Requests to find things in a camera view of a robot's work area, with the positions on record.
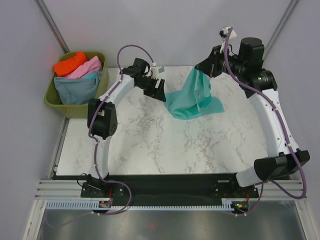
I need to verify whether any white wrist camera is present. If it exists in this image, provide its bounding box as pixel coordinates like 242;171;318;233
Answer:
150;63;165;78
219;26;237;53

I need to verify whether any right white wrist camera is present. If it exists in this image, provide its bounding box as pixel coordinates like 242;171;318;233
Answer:
219;26;237;53

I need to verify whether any grey blue t shirt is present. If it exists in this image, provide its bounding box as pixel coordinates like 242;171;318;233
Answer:
53;76;100;105

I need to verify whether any light blue t shirt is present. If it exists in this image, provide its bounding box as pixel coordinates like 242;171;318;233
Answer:
82;70;103;85

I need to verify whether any pink t shirt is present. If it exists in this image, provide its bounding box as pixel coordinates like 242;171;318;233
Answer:
65;56;102;79

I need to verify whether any white slotted cable duct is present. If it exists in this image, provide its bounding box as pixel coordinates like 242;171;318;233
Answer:
45;198;234;211

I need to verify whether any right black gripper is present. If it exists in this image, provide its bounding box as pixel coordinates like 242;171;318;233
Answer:
195;44;247;78

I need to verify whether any teal t shirt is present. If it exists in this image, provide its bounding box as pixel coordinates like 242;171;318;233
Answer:
164;68;225;120

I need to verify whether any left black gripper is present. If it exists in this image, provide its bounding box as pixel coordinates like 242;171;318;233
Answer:
136;77;166;103

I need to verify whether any olive green plastic bin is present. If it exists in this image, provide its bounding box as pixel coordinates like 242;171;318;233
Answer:
44;51;110;119

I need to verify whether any orange t shirt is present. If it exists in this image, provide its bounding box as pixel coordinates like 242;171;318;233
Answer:
53;51;88;77

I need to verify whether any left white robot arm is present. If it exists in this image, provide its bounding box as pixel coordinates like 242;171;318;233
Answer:
81;58;166;198

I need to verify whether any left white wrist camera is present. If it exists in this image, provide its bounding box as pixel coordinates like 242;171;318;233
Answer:
150;63;165;78

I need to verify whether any aluminium extrusion rail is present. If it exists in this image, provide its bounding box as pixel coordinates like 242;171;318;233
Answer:
34;178;86;200

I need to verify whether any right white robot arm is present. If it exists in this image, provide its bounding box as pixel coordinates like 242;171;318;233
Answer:
195;37;310;197

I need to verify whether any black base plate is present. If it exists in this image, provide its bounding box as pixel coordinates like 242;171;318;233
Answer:
92;173;259;206

